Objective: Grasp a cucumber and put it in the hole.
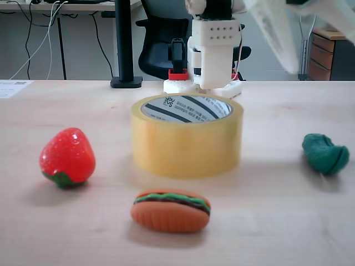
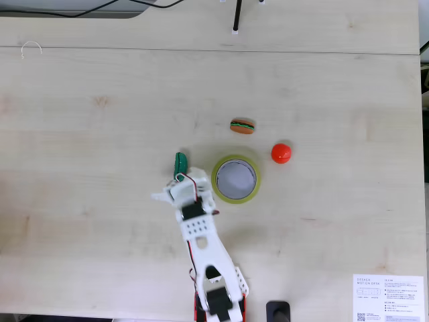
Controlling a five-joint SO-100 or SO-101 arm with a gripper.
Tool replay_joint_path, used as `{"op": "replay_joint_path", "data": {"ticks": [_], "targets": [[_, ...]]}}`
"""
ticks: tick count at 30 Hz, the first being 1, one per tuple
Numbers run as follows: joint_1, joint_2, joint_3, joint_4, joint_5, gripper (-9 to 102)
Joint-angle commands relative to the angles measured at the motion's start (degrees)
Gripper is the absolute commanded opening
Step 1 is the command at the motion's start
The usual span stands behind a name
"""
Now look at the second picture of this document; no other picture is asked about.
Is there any white perforated base plate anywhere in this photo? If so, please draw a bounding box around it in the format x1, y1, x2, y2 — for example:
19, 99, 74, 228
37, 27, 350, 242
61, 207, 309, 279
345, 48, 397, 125
234, 266, 251, 298

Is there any black cable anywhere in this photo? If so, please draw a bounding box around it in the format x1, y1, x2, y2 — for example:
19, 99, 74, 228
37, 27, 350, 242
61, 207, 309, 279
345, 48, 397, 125
127, 0, 184, 9
0, 2, 113, 17

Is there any green toy cucumber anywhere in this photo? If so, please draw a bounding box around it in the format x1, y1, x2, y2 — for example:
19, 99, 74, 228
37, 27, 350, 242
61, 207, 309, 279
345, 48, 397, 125
174, 152, 189, 184

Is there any toy hamburger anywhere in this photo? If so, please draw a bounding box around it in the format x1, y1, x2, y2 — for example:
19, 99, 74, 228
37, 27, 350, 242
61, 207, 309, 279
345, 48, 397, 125
229, 117, 257, 136

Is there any white printed paper sheet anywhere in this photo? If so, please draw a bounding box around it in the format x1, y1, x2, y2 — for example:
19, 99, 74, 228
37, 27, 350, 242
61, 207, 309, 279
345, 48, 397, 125
352, 274, 424, 322

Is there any black monitor stand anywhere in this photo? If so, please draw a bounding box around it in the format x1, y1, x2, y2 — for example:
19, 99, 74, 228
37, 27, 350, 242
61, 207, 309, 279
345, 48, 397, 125
265, 301, 291, 322

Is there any thin white wire hook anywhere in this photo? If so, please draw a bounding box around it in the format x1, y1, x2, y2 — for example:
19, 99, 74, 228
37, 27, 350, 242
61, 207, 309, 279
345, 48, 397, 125
20, 40, 44, 60

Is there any yellow packing tape roll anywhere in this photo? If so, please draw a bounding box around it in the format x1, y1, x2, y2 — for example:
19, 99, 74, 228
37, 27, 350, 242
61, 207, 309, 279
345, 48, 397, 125
210, 154, 262, 205

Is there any black tripod leg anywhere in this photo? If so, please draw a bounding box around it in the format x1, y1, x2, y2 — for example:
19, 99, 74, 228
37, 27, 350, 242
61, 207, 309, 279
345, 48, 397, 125
231, 0, 244, 36

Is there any red toy strawberry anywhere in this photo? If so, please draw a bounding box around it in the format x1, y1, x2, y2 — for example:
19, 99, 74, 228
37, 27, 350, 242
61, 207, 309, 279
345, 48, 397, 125
270, 142, 293, 165

